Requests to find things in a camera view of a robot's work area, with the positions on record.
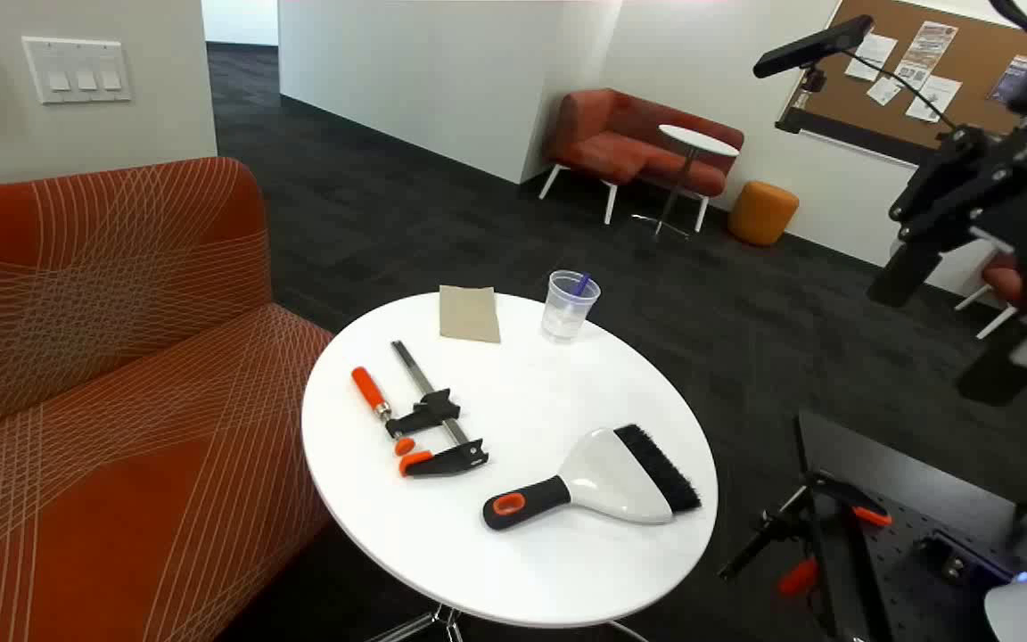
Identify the red chair with white legs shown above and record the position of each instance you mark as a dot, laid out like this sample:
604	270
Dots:
1004	281

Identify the black orange quick clamp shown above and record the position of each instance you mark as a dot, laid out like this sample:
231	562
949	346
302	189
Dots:
799	577
834	495

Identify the orange patterned sofa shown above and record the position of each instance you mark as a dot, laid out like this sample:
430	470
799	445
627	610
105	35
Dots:
103	401

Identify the black orange bar clamp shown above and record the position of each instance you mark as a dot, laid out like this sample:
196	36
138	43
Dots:
431	412

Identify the clear plastic cup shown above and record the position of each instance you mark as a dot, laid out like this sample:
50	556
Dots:
567	312

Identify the brown paper napkin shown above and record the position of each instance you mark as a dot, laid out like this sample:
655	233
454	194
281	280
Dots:
469	314

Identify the red lounge sofa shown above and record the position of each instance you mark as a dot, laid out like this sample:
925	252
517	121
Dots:
620	134

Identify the wall switch plate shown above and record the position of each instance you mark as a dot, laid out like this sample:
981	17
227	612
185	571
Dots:
77	69

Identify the cork notice board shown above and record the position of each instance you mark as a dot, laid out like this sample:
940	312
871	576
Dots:
968	53

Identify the white hand brush black bristles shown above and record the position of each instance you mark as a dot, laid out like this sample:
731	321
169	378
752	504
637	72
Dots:
607	477

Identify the camera on mount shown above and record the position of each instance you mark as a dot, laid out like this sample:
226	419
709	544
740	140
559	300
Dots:
812	46

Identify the small white round side table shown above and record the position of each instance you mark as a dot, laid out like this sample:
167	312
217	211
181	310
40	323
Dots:
697	140

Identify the blue pen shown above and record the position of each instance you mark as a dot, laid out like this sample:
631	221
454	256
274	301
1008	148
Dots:
580	285

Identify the orange round pouf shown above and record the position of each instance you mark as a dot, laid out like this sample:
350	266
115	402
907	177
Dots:
761	214

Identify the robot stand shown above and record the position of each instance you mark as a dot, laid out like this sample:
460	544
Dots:
915	499

